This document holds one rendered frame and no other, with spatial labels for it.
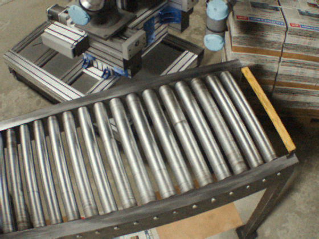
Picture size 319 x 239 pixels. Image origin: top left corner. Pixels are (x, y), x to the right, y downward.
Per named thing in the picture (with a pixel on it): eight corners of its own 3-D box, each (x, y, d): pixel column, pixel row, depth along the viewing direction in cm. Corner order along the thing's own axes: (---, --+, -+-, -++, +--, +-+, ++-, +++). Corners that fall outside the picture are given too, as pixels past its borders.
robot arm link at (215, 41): (225, 37, 123) (223, 54, 130) (227, 20, 129) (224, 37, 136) (204, 33, 124) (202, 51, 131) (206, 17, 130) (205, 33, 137)
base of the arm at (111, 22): (83, 23, 166) (81, 7, 158) (104, 8, 173) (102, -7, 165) (105, 32, 160) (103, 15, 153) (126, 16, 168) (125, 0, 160)
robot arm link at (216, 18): (213, -8, 123) (211, 14, 132) (204, 5, 117) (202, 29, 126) (233, -2, 121) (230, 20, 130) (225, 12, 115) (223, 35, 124)
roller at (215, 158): (187, 83, 147) (182, 76, 143) (235, 181, 120) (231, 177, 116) (176, 89, 148) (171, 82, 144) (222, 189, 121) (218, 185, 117)
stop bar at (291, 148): (247, 69, 147) (248, 65, 145) (295, 151, 122) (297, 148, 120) (240, 70, 146) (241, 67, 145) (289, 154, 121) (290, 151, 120)
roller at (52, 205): (44, 123, 138) (41, 116, 134) (66, 230, 110) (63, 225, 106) (34, 127, 137) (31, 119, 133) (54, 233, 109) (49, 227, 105)
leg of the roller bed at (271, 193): (249, 226, 186) (284, 167, 132) (252, 235, 182) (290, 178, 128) (240, 230, 185) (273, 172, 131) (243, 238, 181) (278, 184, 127)
